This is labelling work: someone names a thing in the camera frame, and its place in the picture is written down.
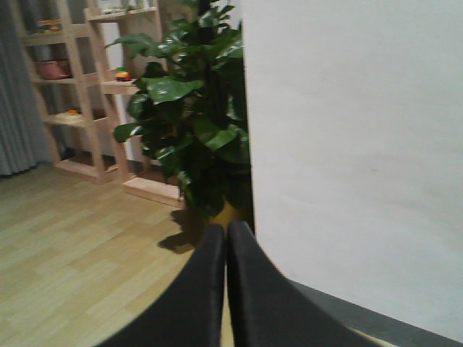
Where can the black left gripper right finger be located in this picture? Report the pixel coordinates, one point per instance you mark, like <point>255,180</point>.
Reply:
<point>267,310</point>

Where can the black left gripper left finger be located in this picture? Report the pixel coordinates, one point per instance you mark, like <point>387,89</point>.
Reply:
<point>189,311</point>

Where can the green potted plant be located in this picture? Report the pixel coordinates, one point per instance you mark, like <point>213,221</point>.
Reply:
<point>190,110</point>

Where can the grey curtain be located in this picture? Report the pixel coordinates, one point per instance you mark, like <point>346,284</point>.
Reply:
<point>23,140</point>

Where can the light wooden shelf unit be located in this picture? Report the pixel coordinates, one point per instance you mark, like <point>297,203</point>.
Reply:
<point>75,141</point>

